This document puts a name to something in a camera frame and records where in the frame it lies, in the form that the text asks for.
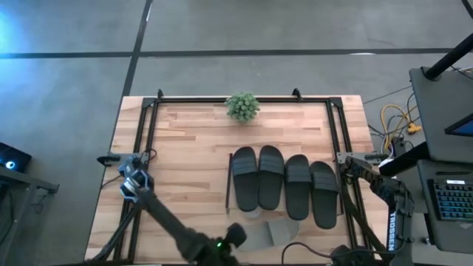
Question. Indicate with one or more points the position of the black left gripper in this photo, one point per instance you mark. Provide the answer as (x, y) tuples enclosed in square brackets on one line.
[(236, 234)]

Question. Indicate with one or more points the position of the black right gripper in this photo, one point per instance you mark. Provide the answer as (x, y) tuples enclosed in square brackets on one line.
[(353, 256)]

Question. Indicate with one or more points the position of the wooden shelf with black legs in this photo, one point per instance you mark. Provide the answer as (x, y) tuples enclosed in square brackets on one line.
[(228, 184)]

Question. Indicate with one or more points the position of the black rubber slide sandal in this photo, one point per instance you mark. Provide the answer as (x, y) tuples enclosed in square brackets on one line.
[(271, 184), (297, 192), (245, 184), (324, 199)]

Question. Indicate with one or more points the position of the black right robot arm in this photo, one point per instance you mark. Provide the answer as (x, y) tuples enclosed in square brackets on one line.
[(404, 207)]

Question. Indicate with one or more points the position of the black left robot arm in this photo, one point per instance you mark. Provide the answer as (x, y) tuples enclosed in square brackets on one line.
[(166, 218)]

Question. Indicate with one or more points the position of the keyboard with coloured keys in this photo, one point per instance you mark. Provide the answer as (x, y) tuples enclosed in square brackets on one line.
[(454, 201)]

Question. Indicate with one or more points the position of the green potted plant white pot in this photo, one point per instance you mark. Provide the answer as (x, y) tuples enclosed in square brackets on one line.
[(242, 107)]

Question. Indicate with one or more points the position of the grey equipment cart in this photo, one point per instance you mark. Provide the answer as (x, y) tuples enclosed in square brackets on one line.
[(439, 111)]

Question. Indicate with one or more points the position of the black tablet screen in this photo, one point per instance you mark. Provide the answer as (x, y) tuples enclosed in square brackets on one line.
[(463, 127)]

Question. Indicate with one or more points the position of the grey metal stand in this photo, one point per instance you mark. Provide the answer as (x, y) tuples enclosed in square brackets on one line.
[(29, 181)]

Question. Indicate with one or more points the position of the black pole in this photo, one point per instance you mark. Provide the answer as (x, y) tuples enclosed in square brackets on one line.
[(449, 59)]

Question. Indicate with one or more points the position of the black device with blue light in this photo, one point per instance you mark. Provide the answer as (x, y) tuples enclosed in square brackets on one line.
[(13, 159)]

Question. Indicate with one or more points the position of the black aluminium table frame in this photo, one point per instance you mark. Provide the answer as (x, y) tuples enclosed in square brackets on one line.
[(192, 100)]

